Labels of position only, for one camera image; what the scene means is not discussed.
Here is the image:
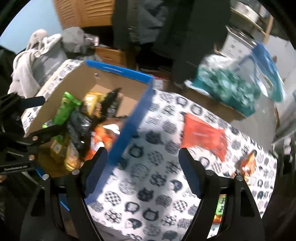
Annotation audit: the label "blue plastic bag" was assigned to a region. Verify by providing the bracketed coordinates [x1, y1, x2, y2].
[237, 42, 285, 102]

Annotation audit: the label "cat pattern tablecloth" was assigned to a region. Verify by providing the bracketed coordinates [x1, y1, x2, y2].
[22, 60, 277, 240]

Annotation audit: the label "brown cardboard box floor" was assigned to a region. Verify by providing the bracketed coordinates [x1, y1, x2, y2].
[182, 80, 246, 123]

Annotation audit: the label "orange green wangwang bag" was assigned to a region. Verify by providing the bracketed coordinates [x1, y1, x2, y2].
[213, 194, 226, 224]

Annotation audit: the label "wooden louvered door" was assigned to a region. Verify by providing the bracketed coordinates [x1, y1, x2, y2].
[53, 0, 115, 29]

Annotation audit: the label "long yellow biscuit pack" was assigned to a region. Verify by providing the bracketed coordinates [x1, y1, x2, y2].
[82, 91, 105, 118]

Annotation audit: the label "black snack bag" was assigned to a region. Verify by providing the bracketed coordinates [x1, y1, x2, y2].
[66, 88, 121, 155]

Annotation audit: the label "blue cardboard box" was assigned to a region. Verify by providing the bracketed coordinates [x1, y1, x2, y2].
[21, 60, 153, 203]

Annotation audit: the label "teal cloth in box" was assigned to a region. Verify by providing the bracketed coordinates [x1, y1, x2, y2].
[191, 54, 261, 117]

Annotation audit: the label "red snack bag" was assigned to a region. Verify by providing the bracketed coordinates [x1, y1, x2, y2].
[181, 113, 227, 162]

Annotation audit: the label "dark hanging coats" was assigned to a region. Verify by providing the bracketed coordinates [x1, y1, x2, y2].
[112, 1, 231, 85]

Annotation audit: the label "wooden shelf rack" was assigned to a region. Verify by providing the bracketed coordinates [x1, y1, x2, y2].
[230, 1, 274, 44]

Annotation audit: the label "large orange chips bag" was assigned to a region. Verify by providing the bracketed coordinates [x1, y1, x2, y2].
[84, 123, 120, 161]

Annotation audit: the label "green pea snack bag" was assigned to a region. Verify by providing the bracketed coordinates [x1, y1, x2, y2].
[42, 92, 82, 144]

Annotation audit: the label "small orange snack packet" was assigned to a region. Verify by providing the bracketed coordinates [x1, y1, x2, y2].
[232, 150, 257, 182]

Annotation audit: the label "grey white clothes pile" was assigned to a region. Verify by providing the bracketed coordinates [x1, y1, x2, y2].
[8, 27, 102, 98]

